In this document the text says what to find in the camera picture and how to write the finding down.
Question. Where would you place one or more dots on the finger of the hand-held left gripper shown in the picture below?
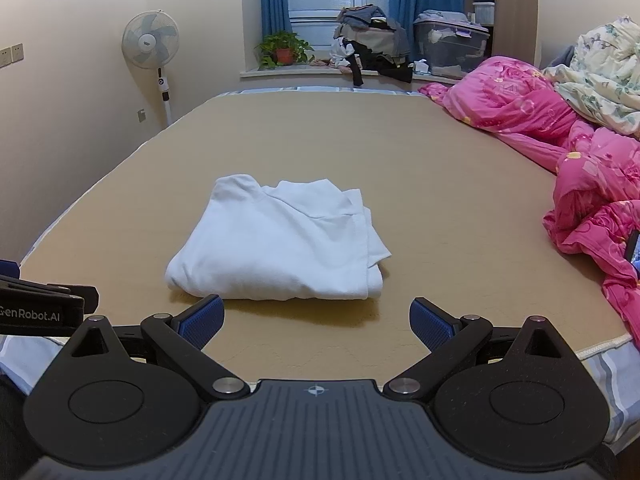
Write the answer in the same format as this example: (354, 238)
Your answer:
(65, 294)

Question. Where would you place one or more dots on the white standing fan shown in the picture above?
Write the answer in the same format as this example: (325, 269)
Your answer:
(150, 40)

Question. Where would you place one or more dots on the grey blue cloth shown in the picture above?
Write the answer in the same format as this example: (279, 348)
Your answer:
(561, 57)

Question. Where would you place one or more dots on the potted green plant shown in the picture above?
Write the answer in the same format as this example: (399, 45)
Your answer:
(282, 50)

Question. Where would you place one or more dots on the wooden shelf unit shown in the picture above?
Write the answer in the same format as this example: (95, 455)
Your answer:
(515, 10)

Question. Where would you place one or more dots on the clear plastic storage box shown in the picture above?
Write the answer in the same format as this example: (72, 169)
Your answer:
(450, 50)

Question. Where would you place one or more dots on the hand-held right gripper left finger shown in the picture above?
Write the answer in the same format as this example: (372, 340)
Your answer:
(202, 322)

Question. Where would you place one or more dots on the white floral quilt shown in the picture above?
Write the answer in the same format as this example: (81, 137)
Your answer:
(605, 70)

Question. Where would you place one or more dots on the white tissue pack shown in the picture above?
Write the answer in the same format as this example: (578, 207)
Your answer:
(421, 66)

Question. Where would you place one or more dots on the white window sill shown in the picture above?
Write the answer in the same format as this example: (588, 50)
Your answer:
(280, 71)

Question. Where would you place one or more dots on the white plastic basket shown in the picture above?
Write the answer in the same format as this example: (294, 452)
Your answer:
(484, 12)

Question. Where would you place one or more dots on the dark smartphone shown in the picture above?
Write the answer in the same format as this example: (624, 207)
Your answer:
(634, 247)

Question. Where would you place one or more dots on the pink floral quilt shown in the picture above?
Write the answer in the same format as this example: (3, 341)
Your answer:
(525, 105)

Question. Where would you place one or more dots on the plaid bed sheet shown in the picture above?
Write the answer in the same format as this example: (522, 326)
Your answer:
(615, 385)

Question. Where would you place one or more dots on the beige bed mat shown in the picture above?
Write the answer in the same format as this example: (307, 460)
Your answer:
(350, 135)

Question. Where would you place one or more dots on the white long-sleeve top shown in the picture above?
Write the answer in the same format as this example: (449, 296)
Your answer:
(280, 240)

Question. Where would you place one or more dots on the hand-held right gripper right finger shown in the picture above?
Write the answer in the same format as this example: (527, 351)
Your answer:
(431, 324)

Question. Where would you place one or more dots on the small pink cloth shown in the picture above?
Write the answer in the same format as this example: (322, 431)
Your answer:
(320, 63)

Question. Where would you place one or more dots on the small wall outlet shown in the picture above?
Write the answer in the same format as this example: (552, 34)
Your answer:
(141, 115)

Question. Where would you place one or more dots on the pile of dark clothes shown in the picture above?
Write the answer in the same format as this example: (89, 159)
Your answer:
(372, 35)

